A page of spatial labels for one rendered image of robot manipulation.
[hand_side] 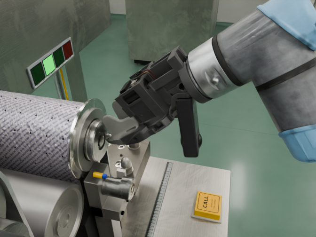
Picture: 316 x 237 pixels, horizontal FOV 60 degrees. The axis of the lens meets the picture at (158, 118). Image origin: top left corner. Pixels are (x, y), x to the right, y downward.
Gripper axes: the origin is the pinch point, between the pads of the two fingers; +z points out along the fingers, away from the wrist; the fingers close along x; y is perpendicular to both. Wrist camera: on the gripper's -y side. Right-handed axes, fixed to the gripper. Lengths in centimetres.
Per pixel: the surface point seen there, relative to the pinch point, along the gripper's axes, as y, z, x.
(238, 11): -98, 40, -448
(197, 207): -35.0, 8.3, -11.7
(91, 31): 18, 33, -67
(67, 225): -3.6, 8.6, 14.1
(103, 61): -11, 183, -266
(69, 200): -1.1, 7.0, 11.3
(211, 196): -37.2, 5.8, -16.2
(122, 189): -6.2, 1.0, 7.0
